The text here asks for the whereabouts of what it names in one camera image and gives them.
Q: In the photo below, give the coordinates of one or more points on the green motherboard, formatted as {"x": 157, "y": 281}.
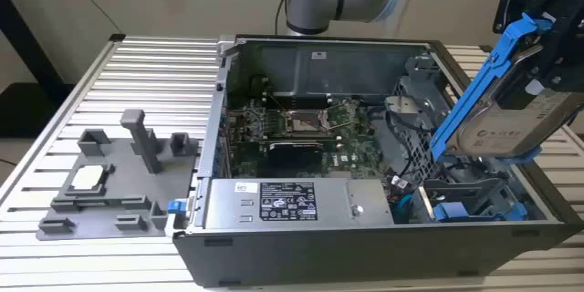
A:
{"x": 357, "y": 155}

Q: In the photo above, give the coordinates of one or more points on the open black PC case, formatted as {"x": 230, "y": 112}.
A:
{"x": 319, "y": 258}

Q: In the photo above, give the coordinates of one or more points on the black stand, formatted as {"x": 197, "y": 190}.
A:
{"x": 27, "y": 110}

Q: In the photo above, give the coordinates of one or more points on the silver CPU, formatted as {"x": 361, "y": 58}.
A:
{"x": 89, "y": 177}

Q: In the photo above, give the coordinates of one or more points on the grey parts rack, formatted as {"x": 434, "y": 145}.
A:
{"x": 123, "y": 169}

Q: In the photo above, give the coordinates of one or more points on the silver power supply unit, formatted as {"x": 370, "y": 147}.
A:
{"x": 229, "y": 210}

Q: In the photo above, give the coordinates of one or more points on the black graphics card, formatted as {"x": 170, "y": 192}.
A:
{"x": 293, "y": 157}

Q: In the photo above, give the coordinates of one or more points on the grey metal drive cage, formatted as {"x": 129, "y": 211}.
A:
{"x": 411, "y": 104}

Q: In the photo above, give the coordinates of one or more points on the blue case latch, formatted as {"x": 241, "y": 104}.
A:
{"x": 177, "y": 207}

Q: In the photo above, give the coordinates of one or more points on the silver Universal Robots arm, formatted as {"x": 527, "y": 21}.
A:
{"x": 315, "y": 4}

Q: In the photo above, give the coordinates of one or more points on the black table corner cap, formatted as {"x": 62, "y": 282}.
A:
{"x": 486, "y": 48}
{"x": 118, "y": 36}

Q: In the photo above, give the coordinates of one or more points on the CPU socket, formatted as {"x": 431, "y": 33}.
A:
{"x": 306, "y": 122}

